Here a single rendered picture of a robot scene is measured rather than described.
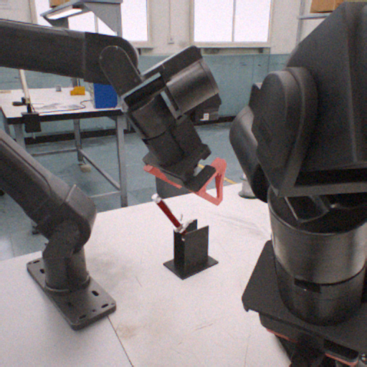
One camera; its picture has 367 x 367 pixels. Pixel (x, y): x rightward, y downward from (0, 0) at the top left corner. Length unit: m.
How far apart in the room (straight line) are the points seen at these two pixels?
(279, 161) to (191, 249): 0.46
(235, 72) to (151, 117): 5.31
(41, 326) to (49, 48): 0.37
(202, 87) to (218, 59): 5.11
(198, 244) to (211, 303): 0.11
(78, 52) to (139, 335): 0.37
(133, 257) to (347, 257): 0.51
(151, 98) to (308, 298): 0.32
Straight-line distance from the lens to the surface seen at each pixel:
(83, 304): 0.57
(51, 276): 0.59
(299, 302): 0.26
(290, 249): 0.22
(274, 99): 0.16
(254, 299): 0.29
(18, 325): 0.58
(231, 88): 5.76
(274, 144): 0.16
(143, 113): 0.47
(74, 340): 0.54
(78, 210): 0.53
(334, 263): 0.22
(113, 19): 2.31
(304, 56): 0.17
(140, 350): 0.51
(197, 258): 0.63
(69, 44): 0.47
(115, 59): 0.46
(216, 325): 0.54
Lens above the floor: 1.11
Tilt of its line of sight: 21 degrees down
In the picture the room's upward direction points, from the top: straight up
